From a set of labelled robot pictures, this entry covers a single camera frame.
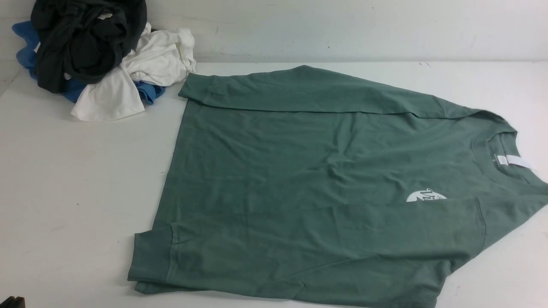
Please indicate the green long-sleeved shirt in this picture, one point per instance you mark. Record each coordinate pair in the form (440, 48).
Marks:
(315, 186)

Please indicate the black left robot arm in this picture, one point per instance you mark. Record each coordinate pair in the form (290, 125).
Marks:
(13, 302)

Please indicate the white crumpled shirt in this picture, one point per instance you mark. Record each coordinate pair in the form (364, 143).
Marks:
(161, 58)

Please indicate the black crumpled garment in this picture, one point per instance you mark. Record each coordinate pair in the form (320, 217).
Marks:
(85, 39)

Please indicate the blue crumpled garment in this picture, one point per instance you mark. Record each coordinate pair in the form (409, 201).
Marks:
(26, 57)

